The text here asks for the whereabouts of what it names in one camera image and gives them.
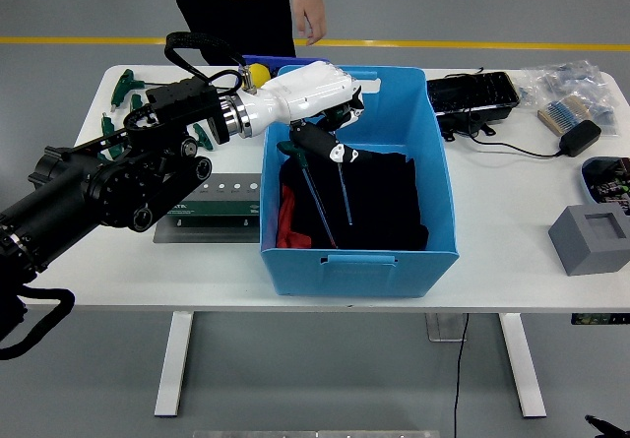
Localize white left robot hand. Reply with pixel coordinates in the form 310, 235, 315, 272
250, 61, 376, 165

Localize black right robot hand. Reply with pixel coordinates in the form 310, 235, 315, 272
584, 413, 629, 438

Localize person's left hand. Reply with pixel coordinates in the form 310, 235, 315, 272
290, 0, 329, 47

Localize large green T-handle wrench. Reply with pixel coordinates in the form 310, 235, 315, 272
276, 140, 340, 250

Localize grey green wrench holder stand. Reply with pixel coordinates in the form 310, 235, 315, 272
153, 172, 262, 245

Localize light blue folding box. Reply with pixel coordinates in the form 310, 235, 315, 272
259, 65, 461, 298

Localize black box with mounting lugs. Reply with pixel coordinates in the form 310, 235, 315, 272
435, 107, 497, 144

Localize small dark blue bin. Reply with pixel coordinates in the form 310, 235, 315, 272
240, 54, 329, 73

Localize yellow ball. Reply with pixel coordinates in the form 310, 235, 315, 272
244, 62, 272, 86

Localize person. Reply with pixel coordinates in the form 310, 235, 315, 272
164, 0, 299, 63

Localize white table leg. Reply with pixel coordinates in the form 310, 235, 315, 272
497, 312, 547, 419
154, 311, 196, 417

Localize table height control panel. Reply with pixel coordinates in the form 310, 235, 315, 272
571, 313, 630, 326

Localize red cloth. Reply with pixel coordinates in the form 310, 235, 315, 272
276, 184, 312, 250

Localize black cloth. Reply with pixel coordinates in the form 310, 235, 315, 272
279, 142, 430, 251

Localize black plastic tray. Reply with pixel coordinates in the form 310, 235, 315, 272
425, 71, 522, 117

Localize grey block with square recess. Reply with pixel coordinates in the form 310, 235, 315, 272
547, 203, 630, 278

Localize metal floor plate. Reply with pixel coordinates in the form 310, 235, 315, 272
425, 312, 469, 344

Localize electronic parts in bin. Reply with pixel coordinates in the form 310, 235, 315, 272
588, 159, 630, 208

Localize light blue parts bin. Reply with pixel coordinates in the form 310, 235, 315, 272
581, 156, 630, 207

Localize taped resistor bundle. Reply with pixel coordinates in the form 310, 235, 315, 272
537, 95, 595, 138

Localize clear bags of components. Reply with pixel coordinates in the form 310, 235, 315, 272
514, 60, 621, 139

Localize black power adapter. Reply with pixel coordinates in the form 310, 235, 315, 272
557, 119, 603, 158

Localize small green T-handle wrench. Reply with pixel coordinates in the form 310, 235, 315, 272
192, 122, 216, 152

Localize black hanging cable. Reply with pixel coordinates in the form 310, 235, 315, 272
452, 312, 470, 438

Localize black adapter cable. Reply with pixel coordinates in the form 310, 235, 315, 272
445, 67, 562, 159

